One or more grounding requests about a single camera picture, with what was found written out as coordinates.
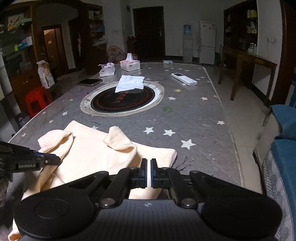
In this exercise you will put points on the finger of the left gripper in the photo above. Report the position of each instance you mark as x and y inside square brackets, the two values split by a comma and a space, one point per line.
[48, 159]

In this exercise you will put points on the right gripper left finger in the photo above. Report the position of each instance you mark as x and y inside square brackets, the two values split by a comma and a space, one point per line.
[122, 183]

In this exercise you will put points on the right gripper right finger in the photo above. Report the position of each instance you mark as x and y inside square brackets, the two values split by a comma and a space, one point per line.
[179, 187]

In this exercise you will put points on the cream garment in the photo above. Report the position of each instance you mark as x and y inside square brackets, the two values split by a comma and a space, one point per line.
[84, 151]

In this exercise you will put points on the red plastic stool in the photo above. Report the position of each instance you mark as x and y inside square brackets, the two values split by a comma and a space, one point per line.
[36, 100]

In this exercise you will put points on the grey star-pattern table mat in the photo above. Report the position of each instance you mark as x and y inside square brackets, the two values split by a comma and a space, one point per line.
[189, 119]

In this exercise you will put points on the white paper bag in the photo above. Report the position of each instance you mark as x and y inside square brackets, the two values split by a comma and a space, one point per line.
[45, 74]

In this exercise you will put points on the round black induction cooktop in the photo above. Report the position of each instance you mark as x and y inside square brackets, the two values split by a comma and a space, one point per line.
[105, 102]

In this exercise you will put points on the white tissue sheet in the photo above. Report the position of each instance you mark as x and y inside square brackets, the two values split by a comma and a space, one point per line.
[129, 82]

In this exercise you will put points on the white remote control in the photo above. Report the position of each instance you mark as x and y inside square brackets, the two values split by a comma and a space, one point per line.
[184, 79]

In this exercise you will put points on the small white pink box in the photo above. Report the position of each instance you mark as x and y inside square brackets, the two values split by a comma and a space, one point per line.
[107, 70]

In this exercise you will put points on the pink tissue box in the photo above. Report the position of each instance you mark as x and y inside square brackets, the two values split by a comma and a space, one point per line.
[129, 64]

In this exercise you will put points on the small green packet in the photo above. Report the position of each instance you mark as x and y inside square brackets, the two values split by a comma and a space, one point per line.
[168, 62]

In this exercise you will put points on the blue sofa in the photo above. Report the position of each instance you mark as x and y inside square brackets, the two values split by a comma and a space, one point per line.
[275, 156]

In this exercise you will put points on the patterned children play tent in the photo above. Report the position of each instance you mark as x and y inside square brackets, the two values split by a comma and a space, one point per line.
[115, 54]

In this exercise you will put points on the dark wooden side table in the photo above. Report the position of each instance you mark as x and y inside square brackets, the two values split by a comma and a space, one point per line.
[244, 71]

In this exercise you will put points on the water dispenser with bottle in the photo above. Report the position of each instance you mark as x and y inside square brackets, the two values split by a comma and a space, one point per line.
[187, 44]

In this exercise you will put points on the white refrigerator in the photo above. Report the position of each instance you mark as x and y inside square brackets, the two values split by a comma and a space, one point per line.
[207, 43]

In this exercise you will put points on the dark entrance door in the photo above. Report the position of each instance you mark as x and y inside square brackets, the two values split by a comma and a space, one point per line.
[149, 33]

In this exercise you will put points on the dark display cabinet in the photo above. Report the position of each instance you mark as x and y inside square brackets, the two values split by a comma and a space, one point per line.
[241, 26]

